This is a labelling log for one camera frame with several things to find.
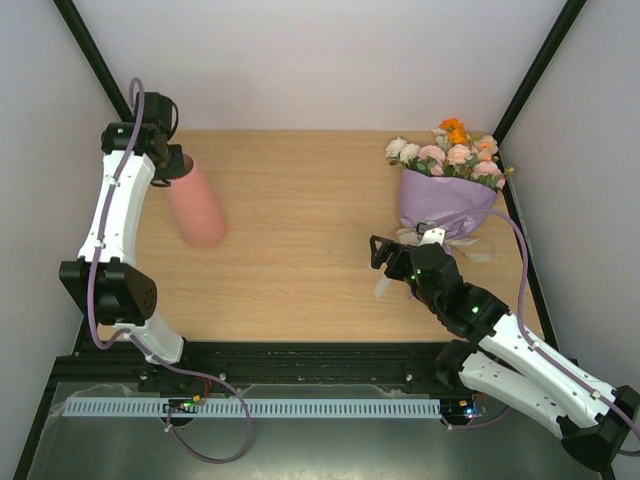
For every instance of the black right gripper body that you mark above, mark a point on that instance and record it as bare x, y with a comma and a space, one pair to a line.
396, 259

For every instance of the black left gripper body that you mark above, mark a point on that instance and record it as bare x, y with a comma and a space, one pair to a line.
168, 168

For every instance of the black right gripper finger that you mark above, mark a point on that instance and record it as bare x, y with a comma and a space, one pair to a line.
381, 243
378, 260

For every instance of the pink cylindrical vase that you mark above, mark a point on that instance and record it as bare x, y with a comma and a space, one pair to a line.
198, 213

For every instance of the cream ribbon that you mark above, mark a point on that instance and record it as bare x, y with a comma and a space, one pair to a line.
475, 249

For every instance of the purple flower bouquet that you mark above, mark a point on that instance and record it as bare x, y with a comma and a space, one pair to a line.
454, 180

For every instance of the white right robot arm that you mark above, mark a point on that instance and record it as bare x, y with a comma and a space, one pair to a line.
495, 353

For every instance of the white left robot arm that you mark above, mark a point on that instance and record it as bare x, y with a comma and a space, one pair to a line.
285, 255

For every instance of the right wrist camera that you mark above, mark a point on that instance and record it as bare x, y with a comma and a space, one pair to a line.
429, 234

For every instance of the left black frame post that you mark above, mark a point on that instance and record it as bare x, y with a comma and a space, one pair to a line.
92, 54

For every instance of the black frame post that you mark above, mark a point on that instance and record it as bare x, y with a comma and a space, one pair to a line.
92, 54
551, 44

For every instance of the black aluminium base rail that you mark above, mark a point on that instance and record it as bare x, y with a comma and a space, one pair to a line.
409, 367

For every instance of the white slotted cable duct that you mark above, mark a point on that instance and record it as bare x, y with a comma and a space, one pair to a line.
256, 408

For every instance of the right black frame post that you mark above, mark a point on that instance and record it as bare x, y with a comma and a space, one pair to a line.
551, 44

